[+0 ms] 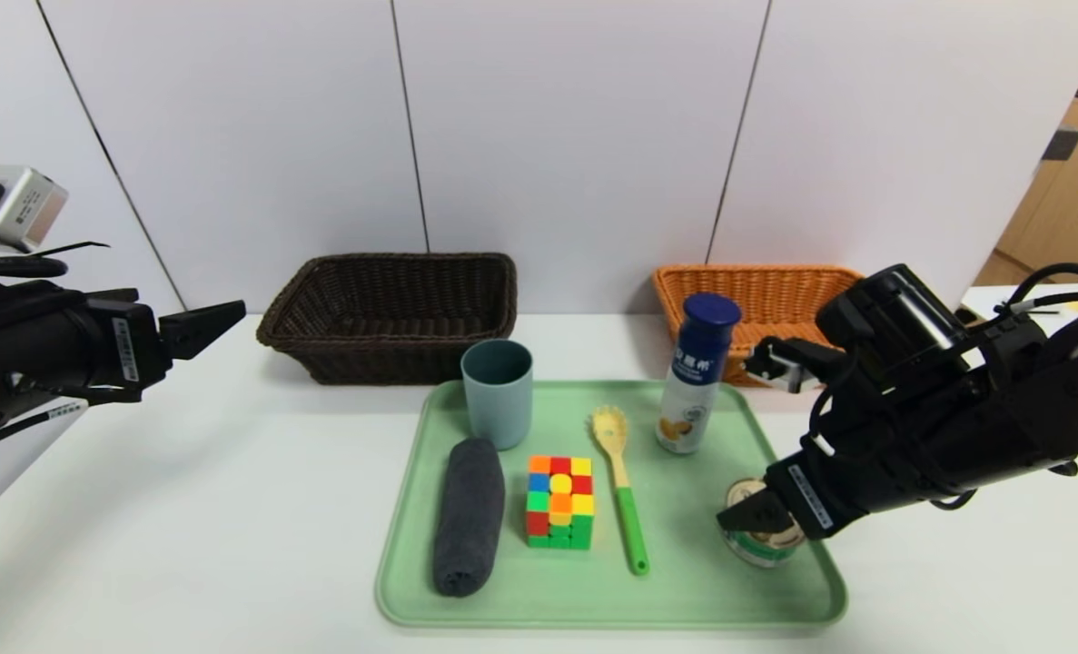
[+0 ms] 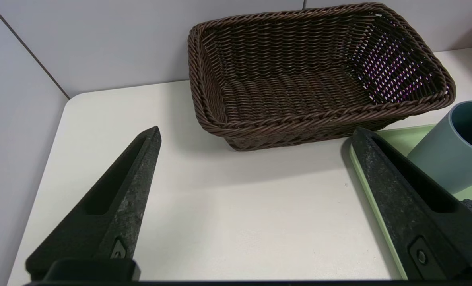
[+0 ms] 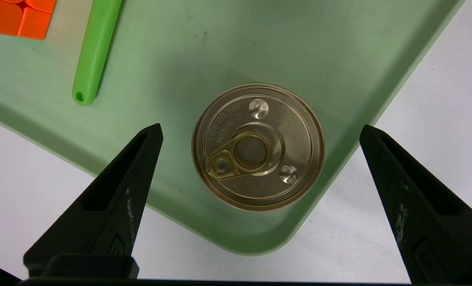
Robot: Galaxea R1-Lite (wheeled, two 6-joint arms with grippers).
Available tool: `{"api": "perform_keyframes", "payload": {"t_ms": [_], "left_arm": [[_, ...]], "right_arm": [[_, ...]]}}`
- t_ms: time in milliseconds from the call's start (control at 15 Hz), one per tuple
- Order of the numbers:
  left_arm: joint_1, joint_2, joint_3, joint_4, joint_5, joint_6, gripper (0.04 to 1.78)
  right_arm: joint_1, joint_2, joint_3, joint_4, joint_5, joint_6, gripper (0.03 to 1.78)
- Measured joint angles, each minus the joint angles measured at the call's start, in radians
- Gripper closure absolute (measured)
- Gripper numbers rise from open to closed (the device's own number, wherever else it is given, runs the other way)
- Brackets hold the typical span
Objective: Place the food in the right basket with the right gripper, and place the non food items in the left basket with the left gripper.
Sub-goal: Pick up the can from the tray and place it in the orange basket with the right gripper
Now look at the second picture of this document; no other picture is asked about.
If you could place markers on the light green plastic tray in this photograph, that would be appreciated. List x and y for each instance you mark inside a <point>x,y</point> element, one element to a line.
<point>395,137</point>

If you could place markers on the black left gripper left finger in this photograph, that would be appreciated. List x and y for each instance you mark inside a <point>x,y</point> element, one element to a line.
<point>108,210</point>

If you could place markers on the blue-grey plastic cup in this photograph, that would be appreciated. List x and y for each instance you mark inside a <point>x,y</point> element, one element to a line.
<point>446,155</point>

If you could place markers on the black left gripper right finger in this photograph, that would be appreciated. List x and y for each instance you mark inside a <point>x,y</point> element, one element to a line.
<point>414,222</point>

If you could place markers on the dark brown wicker basket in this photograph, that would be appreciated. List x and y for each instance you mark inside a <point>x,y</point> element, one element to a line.
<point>291,91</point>

